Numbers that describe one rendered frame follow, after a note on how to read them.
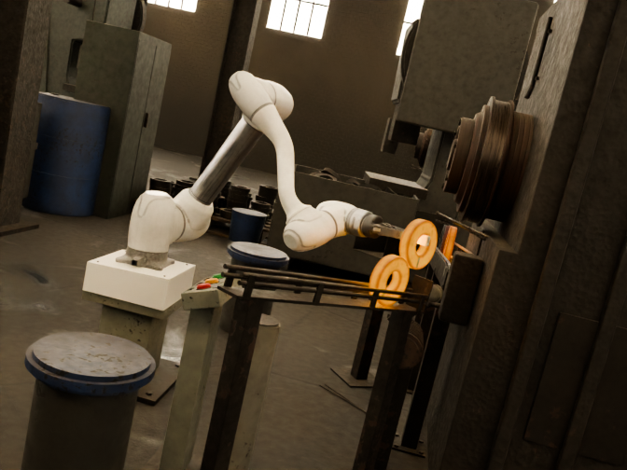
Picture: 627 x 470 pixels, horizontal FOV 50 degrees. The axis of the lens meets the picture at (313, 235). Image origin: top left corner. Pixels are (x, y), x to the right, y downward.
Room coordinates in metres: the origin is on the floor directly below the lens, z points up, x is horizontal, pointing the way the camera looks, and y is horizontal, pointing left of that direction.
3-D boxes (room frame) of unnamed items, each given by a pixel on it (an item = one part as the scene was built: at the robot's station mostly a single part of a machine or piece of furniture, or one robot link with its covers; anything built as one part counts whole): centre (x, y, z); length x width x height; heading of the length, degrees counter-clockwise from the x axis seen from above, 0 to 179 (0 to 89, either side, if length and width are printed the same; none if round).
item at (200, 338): (1.94, 0.26, 0.31); 0.24 x 0.16 x 0.62; 173
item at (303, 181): (5.34, -0.20, 0.39); 1.03 x 0.83 x 0.79; 87
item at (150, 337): (2.53, 0.61, 0.15); 0.40 x 0.40 x 0.31; 84
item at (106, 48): (5.73, 1.82, 0.75); 0.70 x 0.48 x 1.50; 173
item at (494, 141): (2.53, -0.55, 1.11); 0.47 x 0.06 x 0.47; 173
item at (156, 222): (2.55, 0.61, 0.63); 0.18 x 0.16 x 0.22; 156
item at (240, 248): (3.40, 0.25, 0.21); 0.32 x 0.32 x 0.43
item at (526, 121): (2.52, -0.63, 1.11); 0.47 x 0.10 x 0.47; 173
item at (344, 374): (3.08, -0.35, 0.36); 0.26 x 0.20 x 0.72; 28
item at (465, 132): (2.54, -0.45, 1.11); 0.28 x 0.06 x 0.28; 173
